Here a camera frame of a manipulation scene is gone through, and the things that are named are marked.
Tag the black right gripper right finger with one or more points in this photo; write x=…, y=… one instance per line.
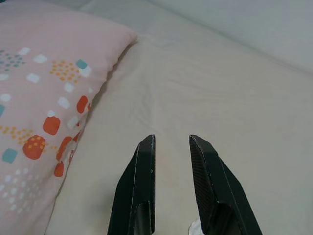
x=215, y=186

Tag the pink patterned pillow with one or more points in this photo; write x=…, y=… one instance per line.
x=61, y=44

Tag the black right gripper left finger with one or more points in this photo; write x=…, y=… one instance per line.
x=137, y=183

